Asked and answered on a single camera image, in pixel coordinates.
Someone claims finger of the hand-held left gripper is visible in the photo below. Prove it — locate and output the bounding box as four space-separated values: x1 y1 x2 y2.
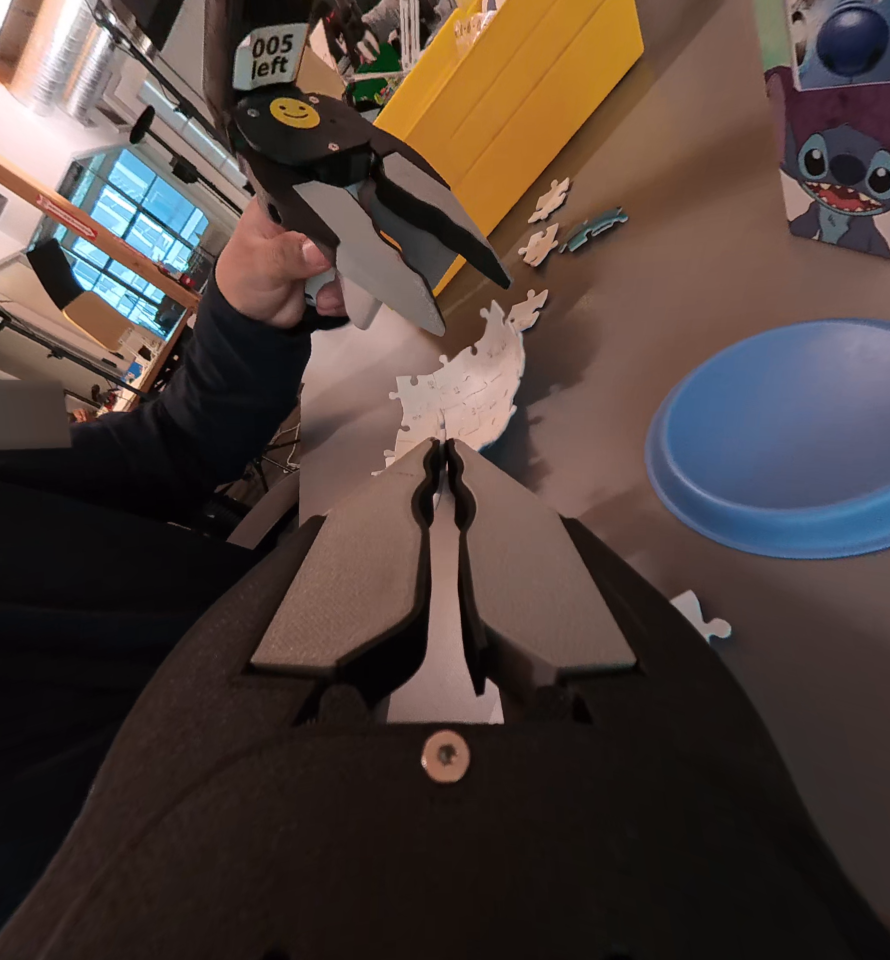
372 152 515 295
293 182 447 337

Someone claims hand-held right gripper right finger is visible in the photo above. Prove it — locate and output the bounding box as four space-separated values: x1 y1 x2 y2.
445 438 638 695

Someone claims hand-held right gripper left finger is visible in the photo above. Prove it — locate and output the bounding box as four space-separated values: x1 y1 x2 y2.
248 437 446 710

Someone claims white assembled puzzle ball section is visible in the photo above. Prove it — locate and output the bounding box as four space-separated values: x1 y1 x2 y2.
371 301 527 479

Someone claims person's left forearm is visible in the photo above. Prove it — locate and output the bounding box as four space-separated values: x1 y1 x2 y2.
70 277 314 519

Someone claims single pointed white puzzle piece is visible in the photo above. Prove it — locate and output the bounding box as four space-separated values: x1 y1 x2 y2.
518 223 562 268

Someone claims blue printed puzzle piece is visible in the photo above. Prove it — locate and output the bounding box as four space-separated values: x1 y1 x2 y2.
561 207 630 253

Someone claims printed cardboard puzzle box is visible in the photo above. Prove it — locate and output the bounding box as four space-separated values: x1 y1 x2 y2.
752 0 890 267

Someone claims person's left hand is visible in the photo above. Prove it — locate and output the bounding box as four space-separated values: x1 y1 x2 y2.
214 201 350 330

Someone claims yellow plastic bin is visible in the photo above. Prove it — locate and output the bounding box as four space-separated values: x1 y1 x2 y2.
373 0 644 297

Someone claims large window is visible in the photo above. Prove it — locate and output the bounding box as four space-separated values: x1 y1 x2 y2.
32 146 213 339

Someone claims blue round plastic stand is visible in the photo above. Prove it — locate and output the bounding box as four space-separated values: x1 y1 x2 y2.
646 318 890 560

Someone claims silver ventilation duct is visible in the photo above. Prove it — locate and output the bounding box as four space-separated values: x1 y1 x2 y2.
0 0 138 121

